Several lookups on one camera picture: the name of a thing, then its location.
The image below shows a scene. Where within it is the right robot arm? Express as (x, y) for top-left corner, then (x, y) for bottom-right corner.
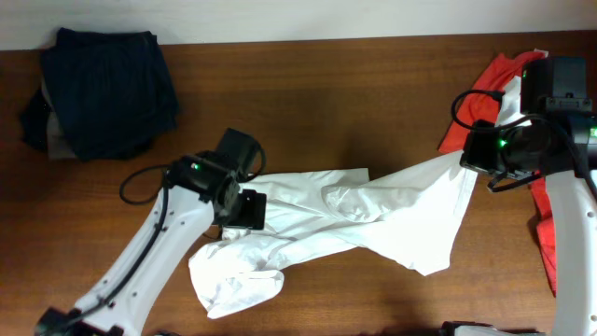
(451, 57), (596, 335)

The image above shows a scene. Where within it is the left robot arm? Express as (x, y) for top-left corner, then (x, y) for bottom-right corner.
(34, 129), (266, 336)

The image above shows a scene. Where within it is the red t-shirt white lettering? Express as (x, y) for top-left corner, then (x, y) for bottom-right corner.
(457, 49), (557, 293)

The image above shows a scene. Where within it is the dark navy folded garment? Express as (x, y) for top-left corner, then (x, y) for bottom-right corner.
(41, 28), (179, 161)

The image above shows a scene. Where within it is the grey folded garment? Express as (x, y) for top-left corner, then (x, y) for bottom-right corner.
(41, 78), (76, 160)

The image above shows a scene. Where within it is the black folded garment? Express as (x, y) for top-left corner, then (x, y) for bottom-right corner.
(20, 89), (52, 152)

